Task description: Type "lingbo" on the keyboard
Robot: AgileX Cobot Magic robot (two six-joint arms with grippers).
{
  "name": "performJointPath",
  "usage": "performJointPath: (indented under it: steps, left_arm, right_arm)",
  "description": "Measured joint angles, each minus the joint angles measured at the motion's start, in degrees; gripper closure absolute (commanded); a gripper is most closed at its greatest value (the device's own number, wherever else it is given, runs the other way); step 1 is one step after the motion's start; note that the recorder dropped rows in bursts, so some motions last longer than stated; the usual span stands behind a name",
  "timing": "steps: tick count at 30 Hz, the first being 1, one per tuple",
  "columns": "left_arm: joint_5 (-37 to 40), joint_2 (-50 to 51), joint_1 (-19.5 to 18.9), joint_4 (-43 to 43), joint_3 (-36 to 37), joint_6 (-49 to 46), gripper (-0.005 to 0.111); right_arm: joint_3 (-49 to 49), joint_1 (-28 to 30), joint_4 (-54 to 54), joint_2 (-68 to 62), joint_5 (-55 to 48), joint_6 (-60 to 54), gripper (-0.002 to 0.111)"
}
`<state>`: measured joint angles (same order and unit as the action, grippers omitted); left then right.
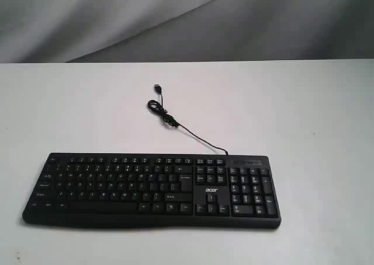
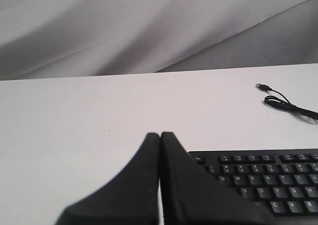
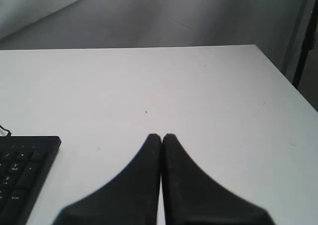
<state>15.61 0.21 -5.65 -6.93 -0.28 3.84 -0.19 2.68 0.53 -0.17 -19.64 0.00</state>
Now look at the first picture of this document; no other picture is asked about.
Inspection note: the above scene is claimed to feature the black acer keyboard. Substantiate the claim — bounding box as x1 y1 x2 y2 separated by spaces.
22 153 281 229

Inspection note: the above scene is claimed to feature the grey backdrop cloth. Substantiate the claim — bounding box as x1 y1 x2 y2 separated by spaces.
1 0 373 63

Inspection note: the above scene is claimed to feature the black keyboard usb cable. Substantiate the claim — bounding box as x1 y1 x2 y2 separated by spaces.
147 84 230 156

